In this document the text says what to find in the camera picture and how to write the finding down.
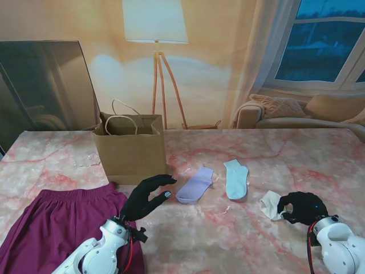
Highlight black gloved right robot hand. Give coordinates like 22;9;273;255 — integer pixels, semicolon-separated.
276;191;329;225

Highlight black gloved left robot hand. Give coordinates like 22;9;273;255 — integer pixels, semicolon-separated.
121;174;177;222

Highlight cream white sock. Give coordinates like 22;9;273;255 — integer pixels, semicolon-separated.
259;191;294;221

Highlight kraft paper bag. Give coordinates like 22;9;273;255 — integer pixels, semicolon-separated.
91;98;168;186

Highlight light blue sock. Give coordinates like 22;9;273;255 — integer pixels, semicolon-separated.
223;159;249;200

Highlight maroon shorts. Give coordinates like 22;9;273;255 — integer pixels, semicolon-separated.
0;182;146;274

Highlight lilac sock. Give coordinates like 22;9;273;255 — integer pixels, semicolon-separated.
176;166;214;204

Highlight beige sofa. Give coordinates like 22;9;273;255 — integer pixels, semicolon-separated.
232;94;365;135

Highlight wicker basket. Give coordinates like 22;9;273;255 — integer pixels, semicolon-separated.
182;119;222;130

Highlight plain beige cushion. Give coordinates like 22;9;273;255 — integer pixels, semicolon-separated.
303;95;365;120

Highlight cream knitted cushion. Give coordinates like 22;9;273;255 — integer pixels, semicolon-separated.
249;94;307;119

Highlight dark glass panel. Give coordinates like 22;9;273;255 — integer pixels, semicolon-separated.
0;40;102;152

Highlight sheer cream curtain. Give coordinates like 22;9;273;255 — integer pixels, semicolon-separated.
228;0;303;129

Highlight tripod floor lamp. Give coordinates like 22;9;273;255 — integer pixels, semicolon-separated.
121;0;189;130

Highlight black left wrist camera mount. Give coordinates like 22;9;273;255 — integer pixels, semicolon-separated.
129;227;148;243

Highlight red black right arm cable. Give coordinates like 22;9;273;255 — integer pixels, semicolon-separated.
306;219;319;274

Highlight red black arm cable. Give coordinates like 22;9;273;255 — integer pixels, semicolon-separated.
306;219;319;274
124;219;138;274

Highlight red black left arm cable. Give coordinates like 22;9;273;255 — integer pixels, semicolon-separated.
124;219;138;274

